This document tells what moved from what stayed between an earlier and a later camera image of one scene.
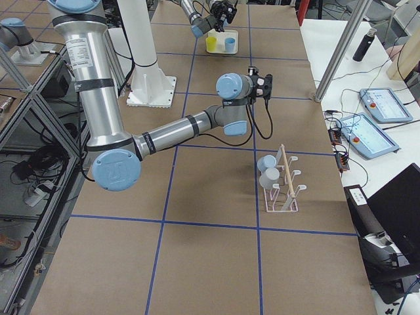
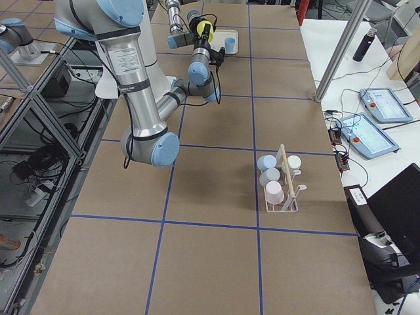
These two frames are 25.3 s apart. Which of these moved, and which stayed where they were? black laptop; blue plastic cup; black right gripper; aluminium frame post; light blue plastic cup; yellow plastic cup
Moved: yellow plastic cup; black right gripper
Stayed: blue plastic cup; aluminium frame post; black laptop; light blue plastic cup
